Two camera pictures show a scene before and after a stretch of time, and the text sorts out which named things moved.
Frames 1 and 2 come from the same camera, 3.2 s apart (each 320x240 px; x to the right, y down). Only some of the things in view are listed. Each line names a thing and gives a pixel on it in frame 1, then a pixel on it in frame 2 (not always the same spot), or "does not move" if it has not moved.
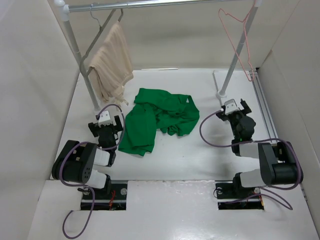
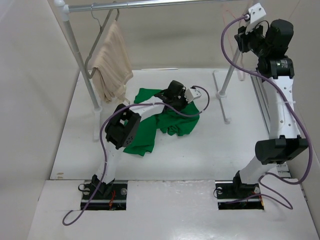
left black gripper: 94,127 -> 182,94
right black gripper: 246,109 -> 243,36
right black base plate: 231,197 does not move
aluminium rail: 267,112 does not move
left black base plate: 113,197 does not move
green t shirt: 155,110 does not move
